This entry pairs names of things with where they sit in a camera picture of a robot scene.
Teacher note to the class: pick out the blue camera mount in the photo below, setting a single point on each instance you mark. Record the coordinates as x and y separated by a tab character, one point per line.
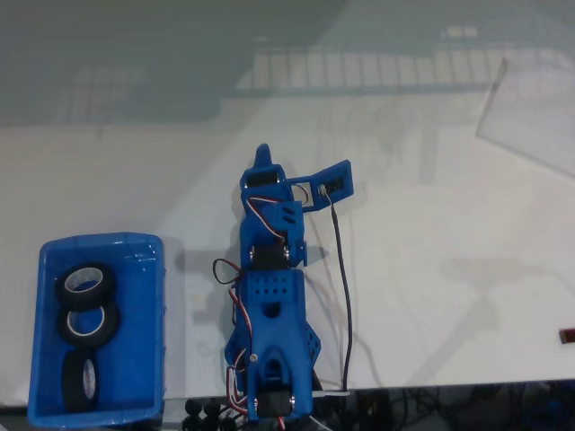
346	182

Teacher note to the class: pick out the small dark red object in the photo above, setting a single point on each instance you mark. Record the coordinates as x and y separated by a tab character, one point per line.
567	336

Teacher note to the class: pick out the blue plastic bin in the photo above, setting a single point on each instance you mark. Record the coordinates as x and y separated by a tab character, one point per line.
135	314

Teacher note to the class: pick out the black tape roll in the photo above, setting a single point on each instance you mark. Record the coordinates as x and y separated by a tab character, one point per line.
105	287
72	381
110	323

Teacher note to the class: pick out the black clamp knob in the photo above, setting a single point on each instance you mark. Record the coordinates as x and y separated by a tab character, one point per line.
228	415
210	410
192	407

